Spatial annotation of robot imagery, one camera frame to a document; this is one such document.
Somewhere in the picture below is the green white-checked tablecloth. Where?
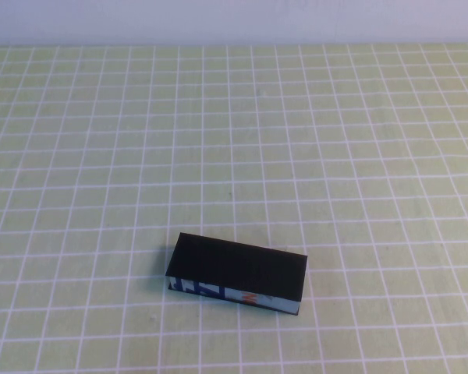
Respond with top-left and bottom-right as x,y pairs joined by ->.
0,43 -> 468,374

